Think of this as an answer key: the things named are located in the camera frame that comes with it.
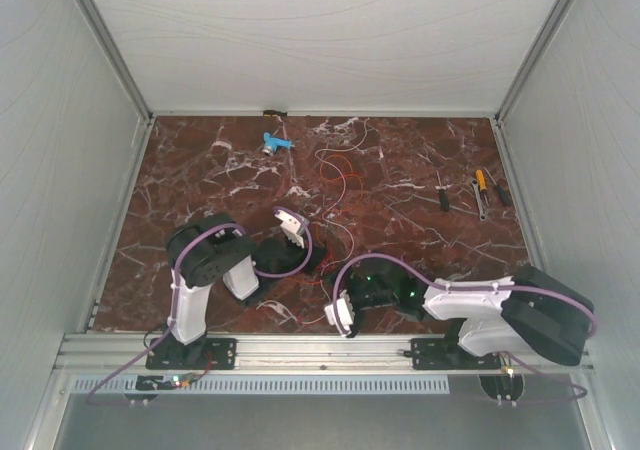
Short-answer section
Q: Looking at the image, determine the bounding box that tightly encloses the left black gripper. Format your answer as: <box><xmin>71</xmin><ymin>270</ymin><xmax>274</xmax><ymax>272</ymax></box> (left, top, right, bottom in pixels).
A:
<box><xmin>265</xmin><ymin>234</ymin><xmax>331</xmax><ymax>287</ymax></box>

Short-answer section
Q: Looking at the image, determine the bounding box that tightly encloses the white wire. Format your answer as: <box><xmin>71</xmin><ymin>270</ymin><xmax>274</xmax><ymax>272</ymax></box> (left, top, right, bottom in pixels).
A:
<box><xmin>254</xmin><ymin>117</ymin><xmax>381</xmax><ymax>325</ymax></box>

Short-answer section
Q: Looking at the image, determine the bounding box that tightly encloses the red wire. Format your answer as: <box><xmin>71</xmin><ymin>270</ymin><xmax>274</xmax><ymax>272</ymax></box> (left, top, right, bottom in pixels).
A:
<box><xmin>294</xmin><ymin>249</ymin><xmax>346</xmax><ymax>291</ymax></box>

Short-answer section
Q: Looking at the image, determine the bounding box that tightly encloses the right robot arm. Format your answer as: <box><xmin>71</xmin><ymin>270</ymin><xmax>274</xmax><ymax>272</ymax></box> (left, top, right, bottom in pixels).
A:
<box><xmin>325</xmin><ymin>258</ymin><xmax>594</xmax><ymax>368</ymax></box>

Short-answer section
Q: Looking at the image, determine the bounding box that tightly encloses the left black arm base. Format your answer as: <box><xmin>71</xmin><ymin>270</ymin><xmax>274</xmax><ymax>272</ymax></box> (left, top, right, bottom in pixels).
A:
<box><xmin>145</xmin><ymin>335</ymin><xmax>237</xmax><ymax>371</ymax></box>

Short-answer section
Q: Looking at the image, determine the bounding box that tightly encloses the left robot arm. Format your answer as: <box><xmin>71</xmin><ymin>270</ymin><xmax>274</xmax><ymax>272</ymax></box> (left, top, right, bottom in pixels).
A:
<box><xmin>166</xmin><ymin>207</ymin><xmax>328</xmax><ymax>368</ymax></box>

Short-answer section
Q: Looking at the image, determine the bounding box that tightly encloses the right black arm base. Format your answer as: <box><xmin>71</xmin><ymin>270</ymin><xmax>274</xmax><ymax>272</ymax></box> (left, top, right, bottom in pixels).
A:
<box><xmin>402</xmin><ymin>338</ymin><xmax>501</xmax><ymax>371</ymax></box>

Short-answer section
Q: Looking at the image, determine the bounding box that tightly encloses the blue connector plug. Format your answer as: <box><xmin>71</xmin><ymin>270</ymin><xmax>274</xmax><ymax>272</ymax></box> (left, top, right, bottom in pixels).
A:
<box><xmin>262</xmin><ymin>132</ymin><xmax>294</xmax><ymax>156</ymax></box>

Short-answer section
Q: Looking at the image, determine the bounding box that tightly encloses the red shaft black screwdriver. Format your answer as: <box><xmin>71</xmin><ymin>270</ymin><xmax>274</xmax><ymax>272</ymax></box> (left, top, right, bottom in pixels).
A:
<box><xmin>436</xmin><ymin>172</ymin><xmax>450</xmax><ymax>212</ymax></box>

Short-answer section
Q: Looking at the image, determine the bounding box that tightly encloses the silver wrench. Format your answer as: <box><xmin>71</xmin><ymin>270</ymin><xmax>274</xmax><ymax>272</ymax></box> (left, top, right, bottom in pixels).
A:
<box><xmin>471</xmin><ymin>179</ymin><xmax>487</xmax><ymax>221</ymax></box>

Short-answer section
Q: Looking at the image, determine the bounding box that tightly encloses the black yellow edge clip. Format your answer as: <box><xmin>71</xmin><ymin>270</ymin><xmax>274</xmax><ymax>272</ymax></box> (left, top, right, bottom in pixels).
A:
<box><xmin>262</xmin><ymin>110</ymin><xmax>288</xmax><ymax>117</ymax></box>

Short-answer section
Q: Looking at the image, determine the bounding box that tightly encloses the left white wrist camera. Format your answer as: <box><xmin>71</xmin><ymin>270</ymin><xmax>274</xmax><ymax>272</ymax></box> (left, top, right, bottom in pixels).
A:
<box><xmin>274</xmin><ymin>207</ymin><xmax>309</xmax><ymax>249</ymax></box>

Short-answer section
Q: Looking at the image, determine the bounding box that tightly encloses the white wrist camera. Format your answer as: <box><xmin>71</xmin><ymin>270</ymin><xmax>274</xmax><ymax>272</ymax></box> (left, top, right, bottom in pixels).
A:
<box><xmin>324</xmin><ymin>290</ymin><xmax>357</xmax><ymax>338</ymax></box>
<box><xmin>274</xmin><ymin>207</ymin><xmax>309</xmax><ymax>249</ymax></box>

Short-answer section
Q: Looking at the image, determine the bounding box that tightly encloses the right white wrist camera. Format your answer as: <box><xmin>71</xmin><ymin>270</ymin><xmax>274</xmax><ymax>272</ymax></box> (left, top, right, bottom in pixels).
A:
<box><xmin>324</xmin><ymin>290</ymin><xmax>357</xmax><ymax>338</ymax></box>

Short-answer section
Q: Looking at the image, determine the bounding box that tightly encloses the yellow handled screwdriver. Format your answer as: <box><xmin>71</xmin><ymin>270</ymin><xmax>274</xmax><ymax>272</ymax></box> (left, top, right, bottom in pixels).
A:
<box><xmin>475</xmin><ymin>169</ymin><xmax>487</xmax><ymax>191</ymax></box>

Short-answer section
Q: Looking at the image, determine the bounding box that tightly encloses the slotted grey cable duct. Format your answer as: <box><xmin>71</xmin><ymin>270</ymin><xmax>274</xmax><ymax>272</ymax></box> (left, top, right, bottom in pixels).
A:
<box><xmin>71</xmin><ymin>374</ymin><xmax>450</xmax><ymax>396</ymax></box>

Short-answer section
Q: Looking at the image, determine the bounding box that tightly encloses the black handled screwdriver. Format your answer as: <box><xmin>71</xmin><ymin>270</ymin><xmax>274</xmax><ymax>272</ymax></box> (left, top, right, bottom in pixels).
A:
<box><xmin>494</xmin><ymin>184</ymin><xmax>513</xmax><ymax>207</ymax></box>

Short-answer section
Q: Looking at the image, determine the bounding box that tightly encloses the aluminium front rail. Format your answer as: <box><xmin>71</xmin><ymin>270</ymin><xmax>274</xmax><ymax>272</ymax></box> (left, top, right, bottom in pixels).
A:
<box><xmin>54</xmin><ymin>333</ymin><xmax>595</xmax><ymax>371</ymax></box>

